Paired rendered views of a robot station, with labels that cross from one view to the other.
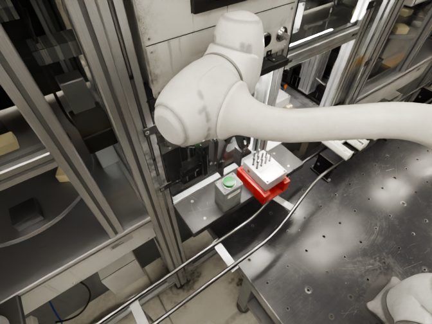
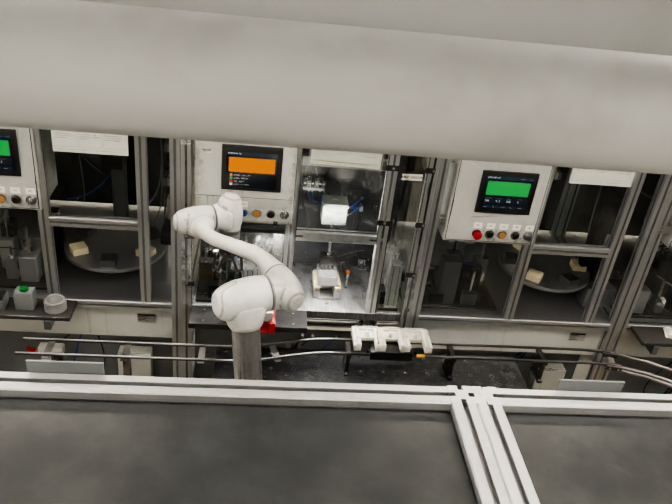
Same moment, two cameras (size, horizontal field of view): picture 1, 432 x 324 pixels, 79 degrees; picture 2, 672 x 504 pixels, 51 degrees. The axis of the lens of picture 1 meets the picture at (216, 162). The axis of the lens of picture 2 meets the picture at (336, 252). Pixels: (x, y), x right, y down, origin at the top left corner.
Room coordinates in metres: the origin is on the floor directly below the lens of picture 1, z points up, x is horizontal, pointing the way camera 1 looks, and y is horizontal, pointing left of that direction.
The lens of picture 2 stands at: (-1.55, -1.64, 2.84)
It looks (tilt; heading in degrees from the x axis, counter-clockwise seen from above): 30 degrees down; 28
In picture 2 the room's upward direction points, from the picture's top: 7 degrees clockwise
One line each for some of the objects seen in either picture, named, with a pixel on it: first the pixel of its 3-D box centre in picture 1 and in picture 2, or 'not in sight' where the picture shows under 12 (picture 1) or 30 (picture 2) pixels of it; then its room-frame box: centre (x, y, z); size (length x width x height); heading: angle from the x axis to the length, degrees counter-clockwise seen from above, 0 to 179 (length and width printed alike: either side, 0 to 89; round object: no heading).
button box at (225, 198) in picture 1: (226, 190); not in sight; (0.52, -0.04, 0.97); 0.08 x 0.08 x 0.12; 35
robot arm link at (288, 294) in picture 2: not in sight; (284, 290); (0.21, -0.53, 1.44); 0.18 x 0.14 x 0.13; 60
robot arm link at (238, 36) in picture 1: (234, 56); (227, 211); (0.50, -0.04, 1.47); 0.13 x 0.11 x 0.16; 150
